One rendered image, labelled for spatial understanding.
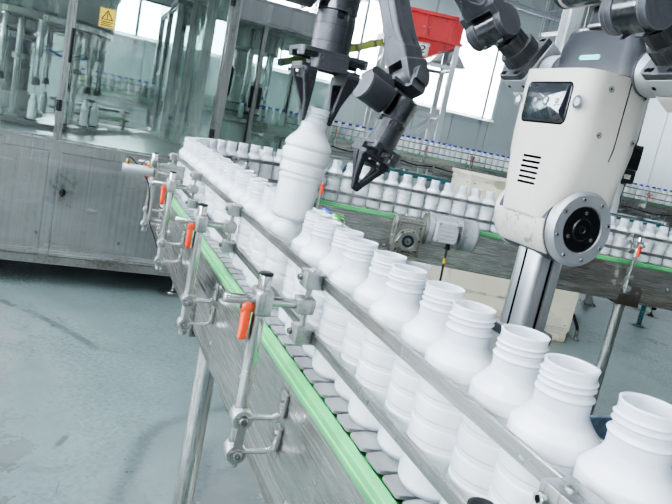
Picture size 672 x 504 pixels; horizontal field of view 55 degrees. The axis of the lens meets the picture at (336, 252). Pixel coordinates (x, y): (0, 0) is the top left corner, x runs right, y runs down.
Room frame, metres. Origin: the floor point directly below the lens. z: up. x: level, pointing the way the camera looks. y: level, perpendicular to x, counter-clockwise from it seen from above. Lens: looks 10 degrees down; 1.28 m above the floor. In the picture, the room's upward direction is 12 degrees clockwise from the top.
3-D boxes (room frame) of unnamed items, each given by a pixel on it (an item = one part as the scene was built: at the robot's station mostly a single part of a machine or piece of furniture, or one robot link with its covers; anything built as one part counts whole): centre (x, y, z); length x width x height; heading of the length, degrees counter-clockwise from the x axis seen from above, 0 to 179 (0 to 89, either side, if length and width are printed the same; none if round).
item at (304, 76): (0.96, 0.07, 1.33); 0.07 x 0.07 x 0.09; 23
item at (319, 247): (0.85, 0.02, 1.08); 0.06 x 0.06 x 0.17
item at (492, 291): (5.35, -1.40, 0.59); 1.10 x 0.62 x 1.18; 95
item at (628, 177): (6.97, -2.82, 1.55); 0.17 x 0.15 x 0.42; 95
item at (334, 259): (0.80, -0.01, 1.08); 0.06 x 0.06 x 0.17
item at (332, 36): (0.96, 0.07, 1.40); 0.10 x 0.07 x 0.07; 113
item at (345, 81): (0.96, 0.06, 1.33); 0.07 x 0.07 x 0.09; 23
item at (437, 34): (8.07, -0.47, 1.40); 0.92 x 0.72 x 2.80; 95
